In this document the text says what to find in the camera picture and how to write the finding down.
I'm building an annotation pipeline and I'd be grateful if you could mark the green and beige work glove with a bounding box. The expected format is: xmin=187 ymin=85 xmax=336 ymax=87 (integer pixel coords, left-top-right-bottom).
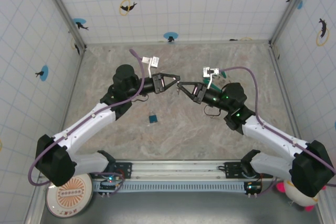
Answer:
xmin=203 ymin=69 xmax=228 ymax=91

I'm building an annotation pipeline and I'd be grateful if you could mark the right controller board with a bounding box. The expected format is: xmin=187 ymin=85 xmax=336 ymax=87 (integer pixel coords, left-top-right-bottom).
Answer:
xmin=244 ymin=181 xmax=263 ymax=193

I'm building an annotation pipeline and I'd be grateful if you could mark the controller board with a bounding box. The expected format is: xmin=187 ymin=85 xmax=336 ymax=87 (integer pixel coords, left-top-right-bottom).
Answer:
xmin=244 ymin=181 xmax=263 ymax=193
xmin=98 ymin=178 xmax=124 ymax=192

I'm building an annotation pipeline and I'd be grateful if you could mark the left controller board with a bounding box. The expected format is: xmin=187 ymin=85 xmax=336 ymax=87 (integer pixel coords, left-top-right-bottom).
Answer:
xmin=98 ymin=178 xmax=124 ymax=192

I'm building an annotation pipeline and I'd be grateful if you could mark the white plush toy with glasses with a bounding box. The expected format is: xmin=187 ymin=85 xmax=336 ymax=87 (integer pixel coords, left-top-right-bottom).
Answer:
xmin=275 ymin=180 xmax=328 ymax=212

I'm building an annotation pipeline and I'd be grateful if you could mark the round plate with orange print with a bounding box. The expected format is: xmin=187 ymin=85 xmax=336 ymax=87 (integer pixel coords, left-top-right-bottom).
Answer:
xmin=46 ymin=173 xmax=93 ymax=219

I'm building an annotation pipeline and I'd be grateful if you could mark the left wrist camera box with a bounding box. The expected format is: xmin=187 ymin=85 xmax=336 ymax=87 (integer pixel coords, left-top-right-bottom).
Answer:
xmin=149 ymin=55 xmax=161 ymax=68

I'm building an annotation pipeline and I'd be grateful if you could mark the thin black left gripper cable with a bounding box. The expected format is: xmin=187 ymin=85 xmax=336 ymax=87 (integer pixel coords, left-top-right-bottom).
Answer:
xmin=131 ymin=94 xmax=150 ymax=103

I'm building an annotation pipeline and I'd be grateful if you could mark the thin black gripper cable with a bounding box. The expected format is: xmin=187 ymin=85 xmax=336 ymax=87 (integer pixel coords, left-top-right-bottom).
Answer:
xmin=203 ymin=103 xmax=223 ymax=118
xmin=131 ymin=94 xmax=150 ymax=103

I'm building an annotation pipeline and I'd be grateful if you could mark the thin black right gripper cable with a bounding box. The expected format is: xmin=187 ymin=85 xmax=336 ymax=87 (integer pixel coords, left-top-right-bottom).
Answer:
xmin=203 ymin=103 xmax=223 ymax=118

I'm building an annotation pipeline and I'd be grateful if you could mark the aluminium frame rail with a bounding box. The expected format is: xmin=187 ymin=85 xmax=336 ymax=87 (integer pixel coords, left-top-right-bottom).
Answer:
xmin=85 ymin=39 xmax=271 ymax=46
xmin=269 ymin=45 xmax=301 ymax=143
xmin=60 ymin=48 xmax=87 ymax=133

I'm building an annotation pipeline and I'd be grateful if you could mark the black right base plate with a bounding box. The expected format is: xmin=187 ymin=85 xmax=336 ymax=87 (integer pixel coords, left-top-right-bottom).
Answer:
xmin=224 ymin=161 xmax=253 ymax=179

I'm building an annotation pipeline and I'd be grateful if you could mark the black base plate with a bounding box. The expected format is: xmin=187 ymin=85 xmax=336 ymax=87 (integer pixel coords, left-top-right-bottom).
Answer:
xmin=224 ymin=161 xmax=253 ymax=179
xmin=104 ymin=161 xmax=133 ymax=180

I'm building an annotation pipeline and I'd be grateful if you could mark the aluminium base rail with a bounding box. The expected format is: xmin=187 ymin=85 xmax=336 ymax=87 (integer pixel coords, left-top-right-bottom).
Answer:
xmin=90 ymin=159 xmax=275 ymax=180

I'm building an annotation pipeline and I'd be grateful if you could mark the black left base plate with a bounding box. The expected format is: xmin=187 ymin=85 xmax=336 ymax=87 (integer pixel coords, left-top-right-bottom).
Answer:
xmin=104 ymin=161 xmax=133 ymax=180

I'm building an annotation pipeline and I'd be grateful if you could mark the blue slotted cable duct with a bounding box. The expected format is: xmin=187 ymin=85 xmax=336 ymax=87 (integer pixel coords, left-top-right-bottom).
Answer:
xmin=93 ymin=180 xmax=249 ymax=193

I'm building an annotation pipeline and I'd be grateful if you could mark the aluminium frame post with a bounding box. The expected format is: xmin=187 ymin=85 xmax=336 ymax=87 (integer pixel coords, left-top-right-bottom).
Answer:
xmin=38 ymin=0 xmax=88 ymax=51
xmin=269 ymin=0 xmax=316 ymax=46
xmin=25 ymin=184 xmax=49 ymax=224
xmin=314 ymin=195 xmax=332 ymax=224

